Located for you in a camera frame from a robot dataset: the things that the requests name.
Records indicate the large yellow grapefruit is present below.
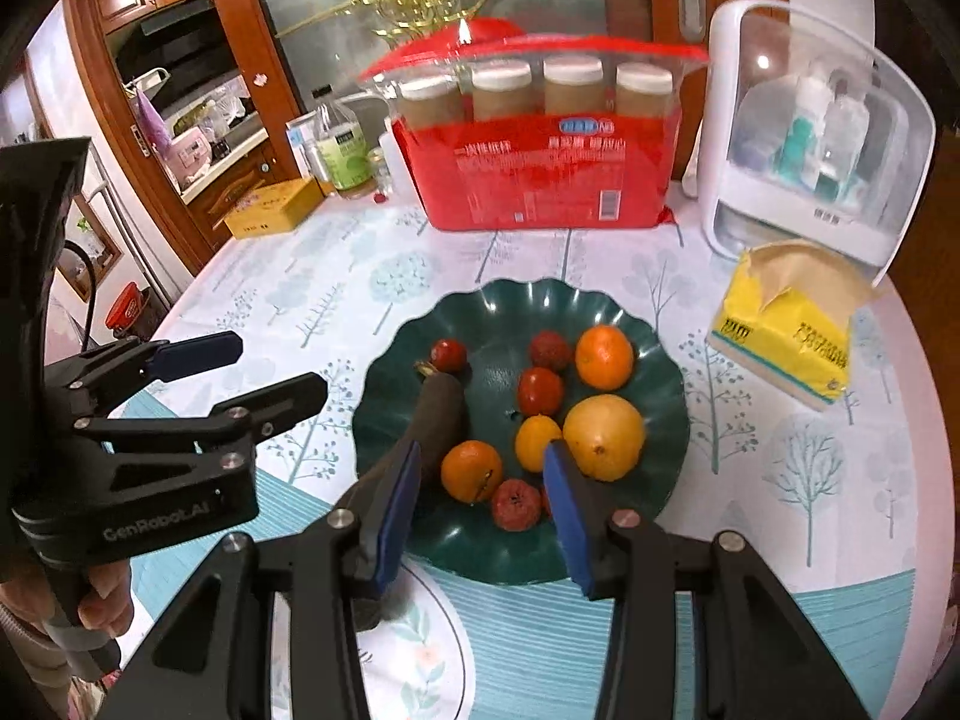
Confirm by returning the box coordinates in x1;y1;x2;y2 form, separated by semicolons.
562;394;647;482

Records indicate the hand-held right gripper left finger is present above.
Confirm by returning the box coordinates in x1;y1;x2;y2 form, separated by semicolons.
94;439;425;720

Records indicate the black cable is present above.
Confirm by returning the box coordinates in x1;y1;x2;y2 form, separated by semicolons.
64;240;98;346

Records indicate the small white plastic bottle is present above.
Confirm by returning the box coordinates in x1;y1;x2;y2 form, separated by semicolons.
379;127;410;200

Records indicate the dark overripe banana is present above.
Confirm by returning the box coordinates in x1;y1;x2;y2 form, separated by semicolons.
390;361;470;481

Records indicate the purple hanging cloth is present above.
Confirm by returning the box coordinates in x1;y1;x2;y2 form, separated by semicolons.
135;94;167;147

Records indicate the yellow tissue box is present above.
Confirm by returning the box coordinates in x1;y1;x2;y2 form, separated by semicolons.
709;238;890;412

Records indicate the small yellow orange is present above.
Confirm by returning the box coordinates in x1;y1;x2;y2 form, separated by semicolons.
514;415;565;473

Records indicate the dark green scalloped plate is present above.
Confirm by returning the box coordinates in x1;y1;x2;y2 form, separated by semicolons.
351;277;691;586

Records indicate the white box with clear cover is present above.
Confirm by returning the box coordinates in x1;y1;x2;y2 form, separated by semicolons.
697;0;937;290

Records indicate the white floral plate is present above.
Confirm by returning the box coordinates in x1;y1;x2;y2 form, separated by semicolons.
255;566;481;720

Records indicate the wall niche with plant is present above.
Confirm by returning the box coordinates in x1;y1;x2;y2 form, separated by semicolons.
64;199;125;301

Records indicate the red basket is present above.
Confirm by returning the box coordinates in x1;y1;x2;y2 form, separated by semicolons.
105;283;151;331

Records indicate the orange mandarin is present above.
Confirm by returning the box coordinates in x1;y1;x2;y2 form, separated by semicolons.
574;324;635;391
440;439;505;505

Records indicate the white and teal bottle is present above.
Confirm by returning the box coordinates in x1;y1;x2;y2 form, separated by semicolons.
780;75;833;188

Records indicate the red lychee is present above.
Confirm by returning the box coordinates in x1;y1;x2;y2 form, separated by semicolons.
491;478;542;533
529;331;574;373

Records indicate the person's left hand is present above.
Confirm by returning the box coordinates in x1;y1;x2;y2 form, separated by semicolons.
0;562;137;642

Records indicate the black range hood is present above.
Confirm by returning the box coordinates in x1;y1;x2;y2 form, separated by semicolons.
139;0;218;35

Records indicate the white-lidded jar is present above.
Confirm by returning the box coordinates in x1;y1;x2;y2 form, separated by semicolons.
397;75;466;127
471;60;535;121
543;56;605;117
615;64;676;119

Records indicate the clear plastic bottle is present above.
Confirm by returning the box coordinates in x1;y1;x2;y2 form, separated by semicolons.
825;94;871;196

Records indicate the pink kitchen appliance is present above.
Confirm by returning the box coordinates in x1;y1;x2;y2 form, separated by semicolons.
169;127;211;185

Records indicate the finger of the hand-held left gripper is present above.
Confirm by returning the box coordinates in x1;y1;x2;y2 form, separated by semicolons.
71;371;329;466
45;330;245;410

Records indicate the white carton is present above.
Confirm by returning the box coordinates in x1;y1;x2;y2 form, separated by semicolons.
285;111;331;181

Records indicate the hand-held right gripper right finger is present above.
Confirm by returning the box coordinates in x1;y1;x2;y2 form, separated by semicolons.
541;441;875;720

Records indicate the flat yellow box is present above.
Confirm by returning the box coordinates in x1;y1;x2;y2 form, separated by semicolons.
223;178;325;241

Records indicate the green label bottle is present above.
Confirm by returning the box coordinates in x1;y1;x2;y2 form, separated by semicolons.
315;101;372;192

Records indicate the person's left forearm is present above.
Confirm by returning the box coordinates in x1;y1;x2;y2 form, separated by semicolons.
0;611;83;720

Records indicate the red pack of jars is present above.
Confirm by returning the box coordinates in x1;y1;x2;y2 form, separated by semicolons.
358;15;710;232

